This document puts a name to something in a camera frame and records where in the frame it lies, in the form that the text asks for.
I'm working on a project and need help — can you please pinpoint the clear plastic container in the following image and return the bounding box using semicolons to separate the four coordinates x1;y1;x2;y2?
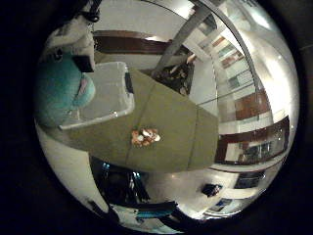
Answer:
58;61;136;131

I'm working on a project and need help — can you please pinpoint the teal plush toy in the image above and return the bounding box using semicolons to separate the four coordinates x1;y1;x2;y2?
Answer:
34;52;97;129

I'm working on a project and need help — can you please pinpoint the brown wooden framed cabinet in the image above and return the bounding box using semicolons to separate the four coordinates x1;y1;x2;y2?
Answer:
214;116;291;166

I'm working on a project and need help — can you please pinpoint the grey metal beam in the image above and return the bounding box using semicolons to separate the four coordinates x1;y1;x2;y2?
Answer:
152;1;213;77

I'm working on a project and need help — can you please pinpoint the teal striped crate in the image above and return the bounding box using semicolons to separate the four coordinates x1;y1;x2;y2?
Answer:
135;209;175;220

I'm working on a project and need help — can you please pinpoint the seated person at table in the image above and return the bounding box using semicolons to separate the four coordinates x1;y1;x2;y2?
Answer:
153;53;199;96

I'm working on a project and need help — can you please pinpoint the dark screen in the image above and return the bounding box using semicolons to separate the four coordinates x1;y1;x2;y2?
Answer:
234;170;266;190

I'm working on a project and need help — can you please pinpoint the brown spotted plush toy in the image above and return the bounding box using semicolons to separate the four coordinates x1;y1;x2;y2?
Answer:
130;127;161;148

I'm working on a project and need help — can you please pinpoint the olive green table cloth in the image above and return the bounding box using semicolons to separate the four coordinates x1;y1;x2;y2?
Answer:
67;50;220;174

